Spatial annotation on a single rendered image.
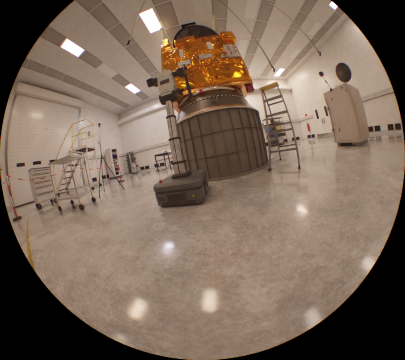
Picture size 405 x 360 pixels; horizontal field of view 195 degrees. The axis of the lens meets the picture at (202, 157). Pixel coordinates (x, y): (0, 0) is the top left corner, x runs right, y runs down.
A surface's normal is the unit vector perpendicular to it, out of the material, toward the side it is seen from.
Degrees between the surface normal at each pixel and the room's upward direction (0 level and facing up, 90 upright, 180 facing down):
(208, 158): 90
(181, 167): 90
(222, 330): 0
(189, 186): 90
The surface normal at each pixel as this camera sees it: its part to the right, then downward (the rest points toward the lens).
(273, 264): -0.19, -0.98
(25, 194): 0.98, -0.19
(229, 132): 0.02, 0.04
